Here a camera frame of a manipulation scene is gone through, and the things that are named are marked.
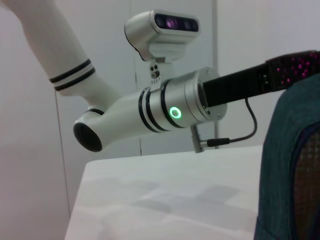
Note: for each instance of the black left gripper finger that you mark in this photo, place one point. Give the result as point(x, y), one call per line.
point(292, 68)

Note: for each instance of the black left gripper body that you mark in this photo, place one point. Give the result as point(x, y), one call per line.
point(232, 86)

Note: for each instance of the dark teal fabric lunch bag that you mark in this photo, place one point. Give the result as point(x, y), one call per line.
point(277, 162)

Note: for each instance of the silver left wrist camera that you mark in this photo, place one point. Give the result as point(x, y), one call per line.
point(155, 32)

